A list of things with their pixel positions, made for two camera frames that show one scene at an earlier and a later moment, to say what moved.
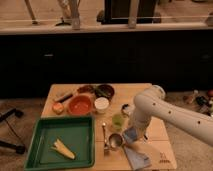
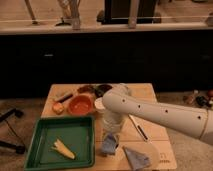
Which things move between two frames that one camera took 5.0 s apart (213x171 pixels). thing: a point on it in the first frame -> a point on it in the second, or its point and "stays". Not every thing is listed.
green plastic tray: [62, 143] stays
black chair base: [19, 148] stays
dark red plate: [85, 89] stays
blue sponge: [131, 134] -> [109, 143]
